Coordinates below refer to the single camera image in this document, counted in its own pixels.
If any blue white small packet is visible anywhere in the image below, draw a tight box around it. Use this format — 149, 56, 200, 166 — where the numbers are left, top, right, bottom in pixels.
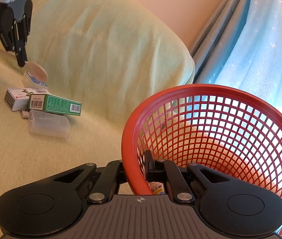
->
21, 72, 48, 90

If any red plastic mesh basket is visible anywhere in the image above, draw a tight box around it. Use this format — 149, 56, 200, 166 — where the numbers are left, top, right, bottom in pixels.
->
121, 83, 282, 236

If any white pill bottle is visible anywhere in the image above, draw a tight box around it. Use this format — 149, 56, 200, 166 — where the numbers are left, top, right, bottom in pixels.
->
148, 182, 165, 195

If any green white medicine box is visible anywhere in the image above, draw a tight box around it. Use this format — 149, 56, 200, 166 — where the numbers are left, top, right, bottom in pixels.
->
28, 94, 82, 116

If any clear plastic case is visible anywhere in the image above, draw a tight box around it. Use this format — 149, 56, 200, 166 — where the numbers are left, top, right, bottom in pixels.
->
28, 110, 70, 139

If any white box with plant print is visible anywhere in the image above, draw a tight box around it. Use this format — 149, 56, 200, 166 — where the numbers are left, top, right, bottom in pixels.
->
4, 88, 49, 112

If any light blue star curtain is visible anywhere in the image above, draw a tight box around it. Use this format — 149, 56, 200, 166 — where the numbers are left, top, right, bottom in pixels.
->
191, 0, 282, 113

